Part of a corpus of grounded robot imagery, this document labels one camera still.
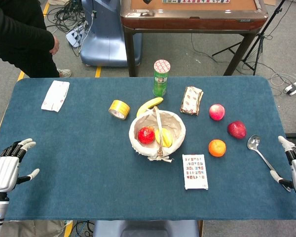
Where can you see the yellow banana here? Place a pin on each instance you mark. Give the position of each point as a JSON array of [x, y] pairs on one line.
[[148, 105]]

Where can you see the bright red apple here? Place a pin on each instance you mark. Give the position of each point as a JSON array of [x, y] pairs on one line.
[[146, 135]]

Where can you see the black tripod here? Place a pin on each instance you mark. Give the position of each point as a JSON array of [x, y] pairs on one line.
[[259, 37]]

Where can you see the pink apple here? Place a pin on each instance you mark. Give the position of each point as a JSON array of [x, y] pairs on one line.
[[217, 112]]

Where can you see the person in black clothes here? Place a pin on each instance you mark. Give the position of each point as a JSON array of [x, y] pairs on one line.
[[17, 34]]

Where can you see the cloth lined wicker basket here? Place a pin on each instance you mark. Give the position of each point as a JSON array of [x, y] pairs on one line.
[[158, 145]]

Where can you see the brown mahjong table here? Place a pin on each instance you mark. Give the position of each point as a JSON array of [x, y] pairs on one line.
[[192, 17]]

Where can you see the blue table mat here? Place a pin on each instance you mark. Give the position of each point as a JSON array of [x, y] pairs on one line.
[[88, 160]]

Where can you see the dark red apple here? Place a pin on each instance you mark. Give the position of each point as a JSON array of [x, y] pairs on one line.
[[236, 130]]

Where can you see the yellow mango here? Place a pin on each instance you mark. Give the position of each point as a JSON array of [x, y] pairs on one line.
[[165, 138]]

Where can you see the metal ladle spoon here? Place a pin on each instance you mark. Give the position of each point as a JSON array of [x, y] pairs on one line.
[[253, 143]]

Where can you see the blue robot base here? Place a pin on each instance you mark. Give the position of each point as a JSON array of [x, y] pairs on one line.
[[106, 37]]

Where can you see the orange fruit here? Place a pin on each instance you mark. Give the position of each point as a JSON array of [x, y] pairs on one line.
[[217, 148]]

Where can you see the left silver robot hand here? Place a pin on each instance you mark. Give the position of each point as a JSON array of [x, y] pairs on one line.
[[2, 170]]

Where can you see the yellow tape roll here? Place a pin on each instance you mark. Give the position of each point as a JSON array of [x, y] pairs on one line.
[[119, 109]]

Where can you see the blue robot torso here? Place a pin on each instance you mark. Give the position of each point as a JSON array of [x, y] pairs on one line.
[[145, 229]]

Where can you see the white sneaker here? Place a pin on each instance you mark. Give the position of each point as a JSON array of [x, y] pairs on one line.
[[65, 73]]

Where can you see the green chip can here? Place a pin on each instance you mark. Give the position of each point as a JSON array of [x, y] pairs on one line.
[[160, 81]]

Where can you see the white picture card box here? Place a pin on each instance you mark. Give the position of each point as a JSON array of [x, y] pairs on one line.
[[195, 172]]

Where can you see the white red snack packet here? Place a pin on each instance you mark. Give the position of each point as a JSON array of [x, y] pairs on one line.
[[191, 100]]

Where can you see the white tissue packet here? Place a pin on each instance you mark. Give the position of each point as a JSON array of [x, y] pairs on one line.
[[55, 95]]

